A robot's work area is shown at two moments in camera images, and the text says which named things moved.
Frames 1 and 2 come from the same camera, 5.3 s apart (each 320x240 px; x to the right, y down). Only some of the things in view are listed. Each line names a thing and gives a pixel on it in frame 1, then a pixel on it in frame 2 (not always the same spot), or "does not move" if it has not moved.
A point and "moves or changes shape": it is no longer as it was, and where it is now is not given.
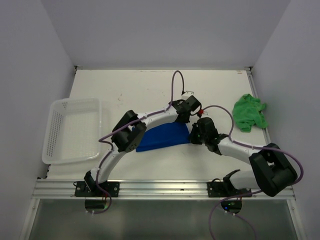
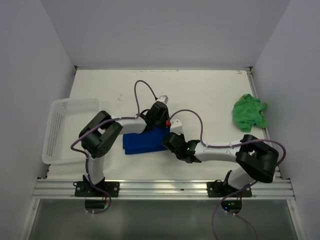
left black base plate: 81,190 does not move
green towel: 247,111 does not move
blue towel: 163,135 moves or changes shape
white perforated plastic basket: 73,130 does not move
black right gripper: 192,139 to 180,136
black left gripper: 187,120 to 166,113
